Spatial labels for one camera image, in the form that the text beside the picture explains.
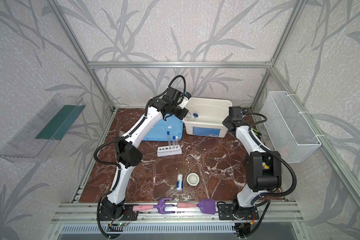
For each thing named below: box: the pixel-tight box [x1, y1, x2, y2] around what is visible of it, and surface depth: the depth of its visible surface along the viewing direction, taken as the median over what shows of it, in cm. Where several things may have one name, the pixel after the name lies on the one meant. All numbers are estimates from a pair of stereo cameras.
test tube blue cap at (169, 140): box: [167, 131, 172, 150], surface depth 91 cm
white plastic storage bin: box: [182, 97, 233, 138], surface depth 103 cm
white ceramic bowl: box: [186, 172, 200, 186], surface depth 84 cm
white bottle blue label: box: [176, 171, 184, 191], surface depth 84 cm
